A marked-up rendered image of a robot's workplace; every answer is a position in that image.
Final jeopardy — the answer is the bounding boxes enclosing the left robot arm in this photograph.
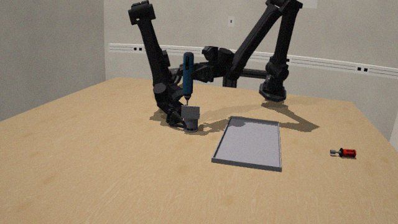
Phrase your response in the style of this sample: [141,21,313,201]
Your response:
[200,0,303,97]

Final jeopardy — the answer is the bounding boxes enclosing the blue electric nut driver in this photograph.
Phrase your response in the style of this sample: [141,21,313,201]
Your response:
[182,52,194,106]

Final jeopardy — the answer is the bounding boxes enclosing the grey cylinder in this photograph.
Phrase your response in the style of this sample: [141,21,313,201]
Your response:
[183,118,198,133]

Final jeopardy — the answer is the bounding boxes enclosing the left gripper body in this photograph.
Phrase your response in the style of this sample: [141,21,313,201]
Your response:
[196,63,218,82]

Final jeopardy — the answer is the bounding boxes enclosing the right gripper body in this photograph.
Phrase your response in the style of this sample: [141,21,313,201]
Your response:
[164,106,182,125]

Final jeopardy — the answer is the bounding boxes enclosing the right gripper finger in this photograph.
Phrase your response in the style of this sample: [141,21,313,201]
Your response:
[170,111,187,129]

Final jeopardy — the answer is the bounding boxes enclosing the grey metal bracket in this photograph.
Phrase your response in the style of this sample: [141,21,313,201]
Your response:
[181,105,200,119]

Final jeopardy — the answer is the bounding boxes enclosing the red-handled nut driver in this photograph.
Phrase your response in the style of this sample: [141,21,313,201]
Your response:
[330,148,356,157]

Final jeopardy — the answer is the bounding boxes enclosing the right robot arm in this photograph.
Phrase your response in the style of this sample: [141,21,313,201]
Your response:
[128,0,184,112]

